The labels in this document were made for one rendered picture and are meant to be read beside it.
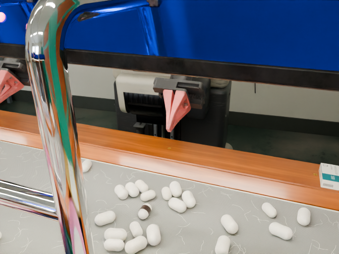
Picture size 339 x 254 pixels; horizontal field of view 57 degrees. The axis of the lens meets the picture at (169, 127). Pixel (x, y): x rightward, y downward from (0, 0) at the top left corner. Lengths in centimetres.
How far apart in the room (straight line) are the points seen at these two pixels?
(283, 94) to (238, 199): 201
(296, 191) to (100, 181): 39
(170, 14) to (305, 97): 233
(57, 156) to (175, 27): 16
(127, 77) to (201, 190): 62
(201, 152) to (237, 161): 8
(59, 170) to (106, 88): 267
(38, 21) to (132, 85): 94
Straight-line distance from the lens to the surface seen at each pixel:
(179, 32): 31
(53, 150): 22
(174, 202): 58
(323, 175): 67
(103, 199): 63
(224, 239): 52
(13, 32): 41
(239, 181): 66
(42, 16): 20
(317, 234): 60
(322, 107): 266
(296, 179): 68
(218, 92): 138
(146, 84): 111
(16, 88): 87
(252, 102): 261
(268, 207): 60
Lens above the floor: 113
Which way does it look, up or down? 26 degrees down
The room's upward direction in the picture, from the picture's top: straight up
